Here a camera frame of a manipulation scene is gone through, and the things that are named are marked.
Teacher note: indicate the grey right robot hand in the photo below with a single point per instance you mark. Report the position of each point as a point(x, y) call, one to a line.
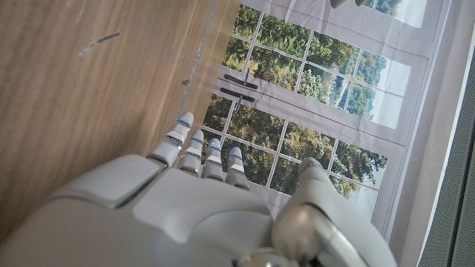
point(167, 222)

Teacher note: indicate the printed window backdrop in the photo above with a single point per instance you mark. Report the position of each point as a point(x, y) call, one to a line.
point(315, 92)

